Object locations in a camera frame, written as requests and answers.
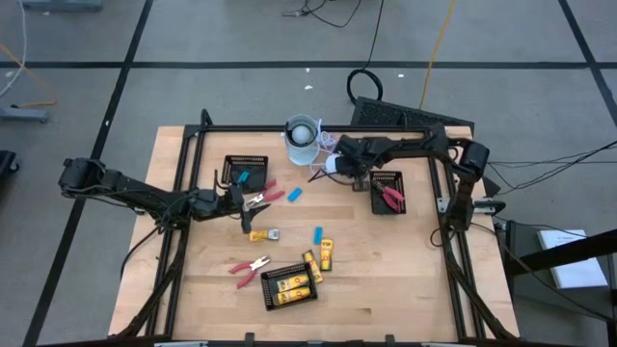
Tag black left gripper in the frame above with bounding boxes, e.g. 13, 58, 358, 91
206, 184, 272, 235

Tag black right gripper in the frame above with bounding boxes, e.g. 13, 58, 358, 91
336, 134, 383, 193

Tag pink handled pliers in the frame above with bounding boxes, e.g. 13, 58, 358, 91
371, 178, 406, 213
228, 254, 272, 290
244, 178, 286, 209

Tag yellow green crayon box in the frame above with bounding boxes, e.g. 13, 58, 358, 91
275, 286, 312, 306
319, 238, 335, 272
248, 228, 281, 243
274, 274, 311, 292

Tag yellow battery pack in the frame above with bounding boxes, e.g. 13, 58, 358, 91
302, 249, 325, 284

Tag black slotted plastic basket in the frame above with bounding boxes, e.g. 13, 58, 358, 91
369, 170, 408, 216
259, 262, 320, 312
220, 154, 270, 195

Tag clear plastic cup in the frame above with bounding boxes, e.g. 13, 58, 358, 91
282, 113, 323, 168

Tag black perforated equipment case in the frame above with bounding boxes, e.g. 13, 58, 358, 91
349, 95, 476, 132

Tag black diagonal beam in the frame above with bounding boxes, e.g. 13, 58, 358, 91
505, 229, 617, 279

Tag gray metal floor base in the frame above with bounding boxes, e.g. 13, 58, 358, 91
0, 106, 50, 124
21, 0, 105, 13

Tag white booklet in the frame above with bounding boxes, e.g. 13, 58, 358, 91
536, 228, 609, 290

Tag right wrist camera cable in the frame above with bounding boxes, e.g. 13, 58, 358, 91
307, 168, 361, 188

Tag black metal table frame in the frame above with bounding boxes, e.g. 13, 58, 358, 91
108, 108, 520, 347

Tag black cable with coil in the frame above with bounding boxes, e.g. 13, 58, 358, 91
345, 0, 387, 105

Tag black left arm base cable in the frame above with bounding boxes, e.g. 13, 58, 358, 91
119, 224, 163, 280

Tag thin black cable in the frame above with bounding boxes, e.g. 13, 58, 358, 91
282, 0, 367, 29

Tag yellow hanging cable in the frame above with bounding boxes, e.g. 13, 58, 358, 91
417, 0, 458, 111

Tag black floor cable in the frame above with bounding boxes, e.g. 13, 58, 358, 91
486, 139, 617, 194

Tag orange floor cable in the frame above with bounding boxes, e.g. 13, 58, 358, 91
0, 42, 58, 110

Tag white floor cable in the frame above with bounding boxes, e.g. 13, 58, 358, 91
0, 0, 28, 97

